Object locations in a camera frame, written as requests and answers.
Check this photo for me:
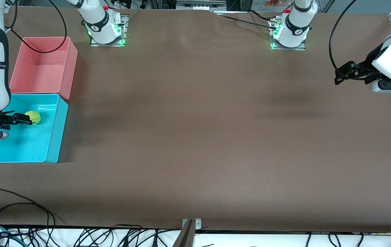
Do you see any yellow-green tennis ball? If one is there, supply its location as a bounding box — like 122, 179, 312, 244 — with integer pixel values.
24, 110, 41, 125

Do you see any blue plastic bin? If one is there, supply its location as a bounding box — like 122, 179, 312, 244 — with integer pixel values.
0, 93, 69, 164

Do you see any pink plastic bin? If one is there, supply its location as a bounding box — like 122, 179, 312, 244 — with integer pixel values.
9, 36, 78, 100

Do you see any grey metal device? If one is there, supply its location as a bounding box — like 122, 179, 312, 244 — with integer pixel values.
176, 0, 227, 11

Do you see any grey metal bar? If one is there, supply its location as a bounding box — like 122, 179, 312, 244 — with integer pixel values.
172, 220, 196, 247

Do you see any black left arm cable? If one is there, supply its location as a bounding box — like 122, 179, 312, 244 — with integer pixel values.
329, 0, 391, 81

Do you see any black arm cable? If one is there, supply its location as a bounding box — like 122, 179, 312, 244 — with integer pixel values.
329, 0, 391, 81
5, 0, 67, 54

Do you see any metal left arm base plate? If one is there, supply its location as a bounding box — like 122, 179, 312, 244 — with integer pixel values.
270, 19, 307, 51

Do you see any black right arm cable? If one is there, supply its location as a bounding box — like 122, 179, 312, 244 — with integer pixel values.
5, 0, 67, 54

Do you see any long black table cable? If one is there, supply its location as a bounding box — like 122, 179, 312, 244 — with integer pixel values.
0, 187, 64, 223

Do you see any looped black table cable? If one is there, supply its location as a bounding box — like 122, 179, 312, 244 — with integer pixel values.
0, 202, 56, 237

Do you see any black base power cable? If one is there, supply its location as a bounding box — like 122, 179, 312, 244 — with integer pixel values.
216, 13, 278, 31
248, 10, 274, 22

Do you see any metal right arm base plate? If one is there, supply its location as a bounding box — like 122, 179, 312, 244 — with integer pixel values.
90, 14, 129, 47

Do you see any small metal table bracket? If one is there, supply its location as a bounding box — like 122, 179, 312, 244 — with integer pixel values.
182, 218, 202, 230

